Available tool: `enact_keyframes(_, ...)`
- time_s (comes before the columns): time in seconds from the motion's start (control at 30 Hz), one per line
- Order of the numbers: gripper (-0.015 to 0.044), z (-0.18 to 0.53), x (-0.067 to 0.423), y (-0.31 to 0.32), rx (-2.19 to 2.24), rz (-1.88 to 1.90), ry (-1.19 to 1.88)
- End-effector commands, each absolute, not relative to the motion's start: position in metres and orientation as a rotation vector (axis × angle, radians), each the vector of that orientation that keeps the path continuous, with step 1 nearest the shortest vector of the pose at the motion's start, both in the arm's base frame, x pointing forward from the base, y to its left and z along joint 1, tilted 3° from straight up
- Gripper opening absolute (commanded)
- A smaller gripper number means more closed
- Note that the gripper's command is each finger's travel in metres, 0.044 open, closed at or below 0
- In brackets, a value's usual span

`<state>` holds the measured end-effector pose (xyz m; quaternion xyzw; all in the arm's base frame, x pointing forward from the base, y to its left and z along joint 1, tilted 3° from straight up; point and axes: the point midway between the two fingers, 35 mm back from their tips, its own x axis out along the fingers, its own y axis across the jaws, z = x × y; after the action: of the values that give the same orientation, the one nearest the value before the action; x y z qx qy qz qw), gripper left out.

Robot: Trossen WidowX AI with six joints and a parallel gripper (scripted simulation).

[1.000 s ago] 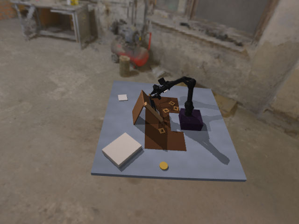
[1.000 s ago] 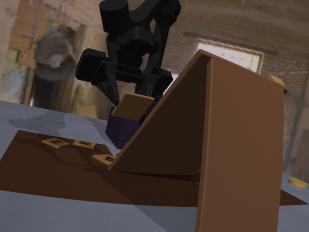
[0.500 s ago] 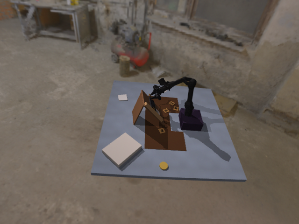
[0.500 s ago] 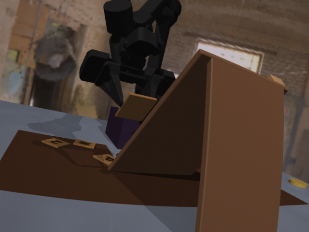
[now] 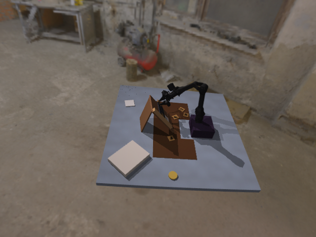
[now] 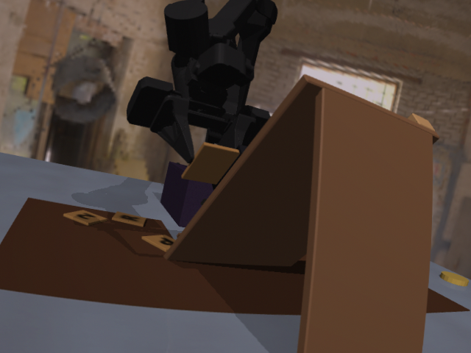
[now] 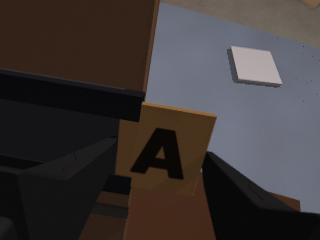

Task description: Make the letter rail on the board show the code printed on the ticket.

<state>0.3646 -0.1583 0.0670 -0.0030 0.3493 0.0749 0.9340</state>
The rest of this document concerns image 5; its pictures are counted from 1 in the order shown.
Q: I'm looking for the white square tile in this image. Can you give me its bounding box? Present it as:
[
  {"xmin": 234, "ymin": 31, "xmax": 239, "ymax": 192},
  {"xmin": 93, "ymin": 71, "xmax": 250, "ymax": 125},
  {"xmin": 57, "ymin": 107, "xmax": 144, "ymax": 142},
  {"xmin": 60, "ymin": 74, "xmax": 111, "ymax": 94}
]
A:
[{"xmin": 125, "ymin": 100, "xmax": 135, "ymax": 107}]

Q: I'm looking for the olive-yellow flat round disc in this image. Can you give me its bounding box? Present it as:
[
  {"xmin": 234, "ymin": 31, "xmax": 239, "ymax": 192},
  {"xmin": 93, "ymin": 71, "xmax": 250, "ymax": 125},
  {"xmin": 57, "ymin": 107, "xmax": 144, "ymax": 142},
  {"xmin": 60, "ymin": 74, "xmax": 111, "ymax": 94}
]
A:
[{"xmin": 168, "ymin": 171, "xmax": 178, "ymax": 180}]

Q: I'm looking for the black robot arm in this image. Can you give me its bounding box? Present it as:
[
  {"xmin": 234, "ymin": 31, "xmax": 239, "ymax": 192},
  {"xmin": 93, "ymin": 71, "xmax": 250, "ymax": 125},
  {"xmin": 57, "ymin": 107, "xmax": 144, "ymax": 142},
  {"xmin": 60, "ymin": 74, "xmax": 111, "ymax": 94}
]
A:
[{"xmin": 162, "ymin": 81, "xmax": 208, "ymax": 123}]

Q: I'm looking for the beige flat rectangular slab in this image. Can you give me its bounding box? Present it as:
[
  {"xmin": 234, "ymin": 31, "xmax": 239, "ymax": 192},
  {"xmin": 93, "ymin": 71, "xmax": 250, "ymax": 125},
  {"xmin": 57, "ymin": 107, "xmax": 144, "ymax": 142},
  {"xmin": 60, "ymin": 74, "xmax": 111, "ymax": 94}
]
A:
[{"xmin": 108, "ymin": 140, "xmax": 150, "ymax": 177}]

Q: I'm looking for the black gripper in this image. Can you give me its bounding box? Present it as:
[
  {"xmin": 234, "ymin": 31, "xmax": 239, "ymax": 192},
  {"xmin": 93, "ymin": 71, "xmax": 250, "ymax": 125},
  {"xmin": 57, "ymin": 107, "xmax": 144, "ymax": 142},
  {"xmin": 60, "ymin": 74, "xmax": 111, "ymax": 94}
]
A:
[{"xmin": 159, "ymin": 92, "xmax": 174, "ymax": 106}]

